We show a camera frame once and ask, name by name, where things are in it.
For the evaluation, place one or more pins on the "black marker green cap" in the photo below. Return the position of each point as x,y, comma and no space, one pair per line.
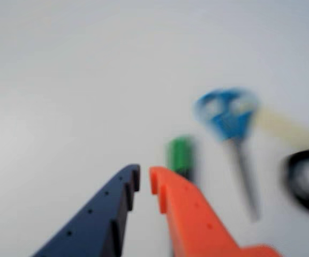
181,154

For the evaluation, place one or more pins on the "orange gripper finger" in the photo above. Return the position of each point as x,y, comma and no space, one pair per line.
194,222

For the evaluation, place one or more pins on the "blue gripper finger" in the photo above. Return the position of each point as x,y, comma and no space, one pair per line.
90,222

